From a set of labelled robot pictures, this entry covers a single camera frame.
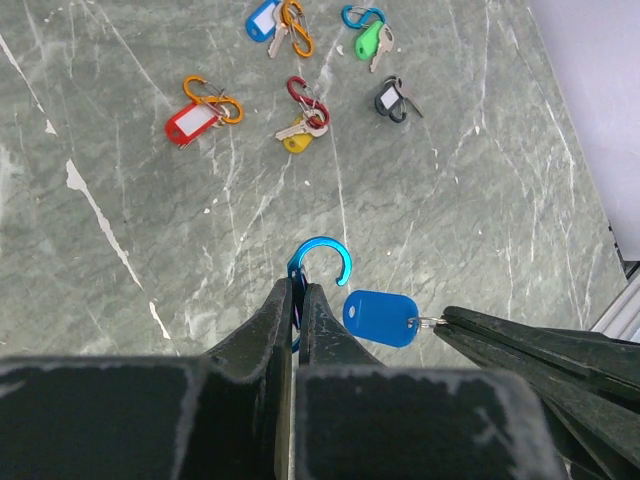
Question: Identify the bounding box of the red S-carabiner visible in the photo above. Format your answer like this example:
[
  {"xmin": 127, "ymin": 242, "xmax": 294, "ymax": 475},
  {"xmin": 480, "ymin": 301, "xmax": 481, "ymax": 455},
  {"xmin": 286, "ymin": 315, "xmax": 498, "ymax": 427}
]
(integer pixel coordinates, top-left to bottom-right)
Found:
[{"xmin": 287, "ymin": 76, "xmax": 330, "ymax": 128}]

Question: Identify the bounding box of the red tag key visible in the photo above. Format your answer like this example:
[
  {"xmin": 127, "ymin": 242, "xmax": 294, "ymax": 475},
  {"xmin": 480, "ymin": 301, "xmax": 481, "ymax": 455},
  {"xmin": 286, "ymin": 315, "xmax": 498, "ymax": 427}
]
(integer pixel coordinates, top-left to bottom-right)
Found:
[{"xmin": 164, "ymin": 103, "xmax": 222, "ymax": 148}]

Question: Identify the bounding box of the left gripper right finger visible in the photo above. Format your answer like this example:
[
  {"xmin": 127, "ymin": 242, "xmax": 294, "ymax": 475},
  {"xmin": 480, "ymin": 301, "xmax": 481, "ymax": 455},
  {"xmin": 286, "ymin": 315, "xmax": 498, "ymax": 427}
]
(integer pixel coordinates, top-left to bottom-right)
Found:
[{"xmin": 293, "ymin": 284, "xmax": 565, "ymax": 479}]

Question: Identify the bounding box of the orange S-carabiner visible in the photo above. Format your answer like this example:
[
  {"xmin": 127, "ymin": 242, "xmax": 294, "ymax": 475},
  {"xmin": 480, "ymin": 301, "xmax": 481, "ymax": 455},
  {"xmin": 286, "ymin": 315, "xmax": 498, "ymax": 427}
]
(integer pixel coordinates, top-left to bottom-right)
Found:
[
  {"xmin": 183, "ymin": 75, "xmax": 244, "ymax": 125},
  {"xmin": 281, "ymin": 0, "xmax": 315, "ymax": 58}
]

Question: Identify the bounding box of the aluminium rail frame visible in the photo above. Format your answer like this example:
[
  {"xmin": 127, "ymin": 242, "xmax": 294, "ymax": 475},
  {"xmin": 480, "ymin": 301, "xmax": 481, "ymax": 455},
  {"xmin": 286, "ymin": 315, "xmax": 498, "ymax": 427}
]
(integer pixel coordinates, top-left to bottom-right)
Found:
[{"xmin": 590, "ymin": 226, "xmax": 640, "ymax": 344}]

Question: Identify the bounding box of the green tag key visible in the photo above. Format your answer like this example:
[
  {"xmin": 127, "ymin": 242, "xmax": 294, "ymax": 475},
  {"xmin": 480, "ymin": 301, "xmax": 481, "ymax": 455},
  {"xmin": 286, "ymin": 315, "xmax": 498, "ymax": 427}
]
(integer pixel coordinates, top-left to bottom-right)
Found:
[{"xmin": 354, "ymin": 20, "xmax": 395, "ymax": 73}]

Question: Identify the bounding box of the blue tag key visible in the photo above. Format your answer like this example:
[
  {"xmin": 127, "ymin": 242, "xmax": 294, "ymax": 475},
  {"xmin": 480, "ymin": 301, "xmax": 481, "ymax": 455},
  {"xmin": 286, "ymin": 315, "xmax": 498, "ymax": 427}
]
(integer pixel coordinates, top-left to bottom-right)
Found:
[
  {"xmin": 245, "ymin": 0, "xmax": 288, "ymax": 59},
  {"xmin": 342, "ymin": 290, "xmax": 447, "ymax": 348}
]

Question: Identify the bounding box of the black tag key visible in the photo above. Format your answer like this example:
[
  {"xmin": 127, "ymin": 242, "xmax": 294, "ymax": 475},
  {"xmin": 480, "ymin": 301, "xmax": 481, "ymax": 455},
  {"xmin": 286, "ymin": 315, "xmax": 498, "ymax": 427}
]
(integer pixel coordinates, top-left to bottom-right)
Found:
[{"xmin": 374, "ymin": 75, "xmax": 425, "ymax": 119}]

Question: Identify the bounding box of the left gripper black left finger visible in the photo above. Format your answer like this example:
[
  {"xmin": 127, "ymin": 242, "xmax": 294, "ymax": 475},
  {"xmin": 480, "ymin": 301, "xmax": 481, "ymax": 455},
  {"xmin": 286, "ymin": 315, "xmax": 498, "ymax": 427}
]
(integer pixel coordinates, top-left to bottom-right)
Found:
[{"xmin": 1, "ymin": 279, "xmax": 293, "ymax": 479}]

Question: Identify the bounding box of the black S-carabiner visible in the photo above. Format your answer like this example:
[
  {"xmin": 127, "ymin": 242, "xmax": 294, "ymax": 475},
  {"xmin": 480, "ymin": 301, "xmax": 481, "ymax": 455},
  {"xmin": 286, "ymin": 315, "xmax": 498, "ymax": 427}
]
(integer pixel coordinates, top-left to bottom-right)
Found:
[{"xmin": 374, "ymin": 75, "xmax": 409, "ymax": 124}]

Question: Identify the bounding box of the yellow tag key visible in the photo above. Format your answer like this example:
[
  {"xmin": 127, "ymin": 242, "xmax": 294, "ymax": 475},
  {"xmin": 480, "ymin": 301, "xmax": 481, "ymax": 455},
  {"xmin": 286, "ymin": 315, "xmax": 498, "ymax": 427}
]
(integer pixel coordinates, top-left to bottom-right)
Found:
[{"xmin": 275, "ymin": 114, "xmax": 328, "ymax": 154}]

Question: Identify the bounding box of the blue S-carabiner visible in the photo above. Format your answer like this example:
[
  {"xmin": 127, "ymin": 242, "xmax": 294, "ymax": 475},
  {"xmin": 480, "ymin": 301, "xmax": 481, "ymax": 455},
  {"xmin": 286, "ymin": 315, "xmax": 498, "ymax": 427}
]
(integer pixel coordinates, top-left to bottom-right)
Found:
[
  {"xmin": 286, "ymin": 235, "xmax": 354, "ymax": 354},
  {"xmin": 341, "ymin": 5, "xmax": 386, "ymax": 30}
]

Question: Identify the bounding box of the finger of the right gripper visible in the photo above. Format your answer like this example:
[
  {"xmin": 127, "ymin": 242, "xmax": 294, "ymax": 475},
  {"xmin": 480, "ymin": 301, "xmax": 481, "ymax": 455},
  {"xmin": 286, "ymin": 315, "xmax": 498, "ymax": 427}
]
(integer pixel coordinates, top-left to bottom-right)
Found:
[{"xmin": 434, "ymin": 306, "xmax": 639, "ymax": 479}]

